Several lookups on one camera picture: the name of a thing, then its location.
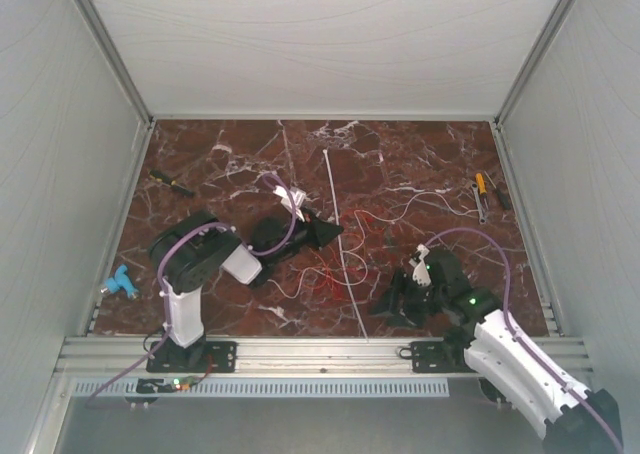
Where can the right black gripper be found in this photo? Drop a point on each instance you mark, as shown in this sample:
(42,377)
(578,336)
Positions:
(405,316)

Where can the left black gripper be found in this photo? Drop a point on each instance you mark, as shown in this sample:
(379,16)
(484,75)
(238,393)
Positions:
(320,234)

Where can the long white zip tie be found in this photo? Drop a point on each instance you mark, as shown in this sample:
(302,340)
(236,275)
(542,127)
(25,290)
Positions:
(347,281)

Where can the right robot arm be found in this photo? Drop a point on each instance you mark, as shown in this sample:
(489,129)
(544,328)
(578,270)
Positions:
(484,338)

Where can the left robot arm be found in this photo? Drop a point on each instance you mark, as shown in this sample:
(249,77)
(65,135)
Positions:
(188,254)

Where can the silver wrench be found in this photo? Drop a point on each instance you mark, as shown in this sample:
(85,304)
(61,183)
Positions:
(479,205)

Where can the small circuit board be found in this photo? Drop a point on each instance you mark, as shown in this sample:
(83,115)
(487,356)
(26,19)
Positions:
(184,383)

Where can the blue plastic fitting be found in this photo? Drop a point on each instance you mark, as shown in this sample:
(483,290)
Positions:
(119,281)

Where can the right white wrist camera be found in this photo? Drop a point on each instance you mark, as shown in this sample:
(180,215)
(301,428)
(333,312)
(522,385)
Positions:
(420,274)

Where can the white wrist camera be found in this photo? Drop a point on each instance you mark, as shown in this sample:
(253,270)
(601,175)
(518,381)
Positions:
(292,199)
(420,274)

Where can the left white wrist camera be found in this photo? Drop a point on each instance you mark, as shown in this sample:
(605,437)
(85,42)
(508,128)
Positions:
(292,199)

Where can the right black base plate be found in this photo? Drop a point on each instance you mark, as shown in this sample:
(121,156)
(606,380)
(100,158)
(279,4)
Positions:
(437,357)

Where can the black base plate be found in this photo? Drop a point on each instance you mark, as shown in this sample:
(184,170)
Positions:
(437,357)
(219,356)

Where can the yellow handled screwdriver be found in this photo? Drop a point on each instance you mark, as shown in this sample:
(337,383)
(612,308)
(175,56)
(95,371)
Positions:
(479,178)

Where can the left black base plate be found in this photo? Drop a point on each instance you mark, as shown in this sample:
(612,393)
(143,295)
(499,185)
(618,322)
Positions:
(219,356)

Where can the slotted grey cable duct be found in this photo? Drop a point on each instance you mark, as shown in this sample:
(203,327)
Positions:
(280,388)

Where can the aluminium front rail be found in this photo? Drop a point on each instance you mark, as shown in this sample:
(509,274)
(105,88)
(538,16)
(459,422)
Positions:
(255,356)

